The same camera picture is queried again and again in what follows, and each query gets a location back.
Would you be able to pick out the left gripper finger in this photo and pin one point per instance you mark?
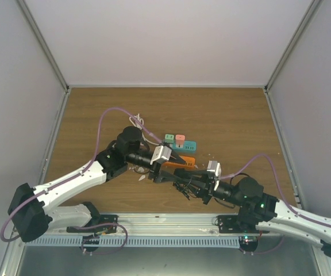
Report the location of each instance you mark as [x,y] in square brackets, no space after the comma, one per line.
[175,159]
[170,177]

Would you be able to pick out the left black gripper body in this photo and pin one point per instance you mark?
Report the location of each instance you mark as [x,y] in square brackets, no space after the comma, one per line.
[154,170]

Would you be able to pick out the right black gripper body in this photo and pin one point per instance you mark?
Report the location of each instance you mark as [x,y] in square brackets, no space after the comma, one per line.
[208,190]

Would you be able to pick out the black adapter with cable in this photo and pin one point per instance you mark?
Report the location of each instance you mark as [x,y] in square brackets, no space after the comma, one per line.
[185,189]

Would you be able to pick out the teal power strip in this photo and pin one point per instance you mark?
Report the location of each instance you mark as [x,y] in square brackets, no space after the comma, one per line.
[187,147]

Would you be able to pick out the pink plug adapter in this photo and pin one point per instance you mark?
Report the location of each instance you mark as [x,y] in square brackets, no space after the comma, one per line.
[179,140]

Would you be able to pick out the green plug adapter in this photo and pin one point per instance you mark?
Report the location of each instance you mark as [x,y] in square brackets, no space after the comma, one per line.
[169,138]

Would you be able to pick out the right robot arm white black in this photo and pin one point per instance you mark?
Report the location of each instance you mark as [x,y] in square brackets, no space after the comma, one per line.
[257,209]

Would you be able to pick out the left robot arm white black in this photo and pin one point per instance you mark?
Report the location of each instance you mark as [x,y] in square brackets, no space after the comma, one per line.
[34,210]

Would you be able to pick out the white debris pile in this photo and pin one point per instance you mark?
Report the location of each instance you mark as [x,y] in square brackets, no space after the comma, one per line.
[141,171]

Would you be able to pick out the aluminium front rail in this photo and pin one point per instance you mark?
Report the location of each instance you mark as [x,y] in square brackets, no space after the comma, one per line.
[143,222]

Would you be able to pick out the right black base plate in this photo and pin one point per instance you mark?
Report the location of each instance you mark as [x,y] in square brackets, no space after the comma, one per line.
[227,223]

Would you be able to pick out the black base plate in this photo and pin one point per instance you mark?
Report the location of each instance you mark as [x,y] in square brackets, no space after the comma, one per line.
[227,223]
[93,225]

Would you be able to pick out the slotted grey cable duct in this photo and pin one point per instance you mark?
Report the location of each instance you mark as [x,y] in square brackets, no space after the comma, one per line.
[138,241]

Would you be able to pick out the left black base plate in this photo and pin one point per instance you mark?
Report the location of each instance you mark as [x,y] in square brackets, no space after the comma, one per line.
[93,225]

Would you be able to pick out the right aluminium frame post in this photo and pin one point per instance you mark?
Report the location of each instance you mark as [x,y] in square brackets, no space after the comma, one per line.
[302,26]

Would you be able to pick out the aluminium frame post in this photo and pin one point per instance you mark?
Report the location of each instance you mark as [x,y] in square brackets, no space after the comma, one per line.
[42,43]
[302,26]

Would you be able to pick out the left aluminium frame post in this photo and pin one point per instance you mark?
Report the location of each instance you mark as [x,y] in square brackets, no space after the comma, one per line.
[42,43]

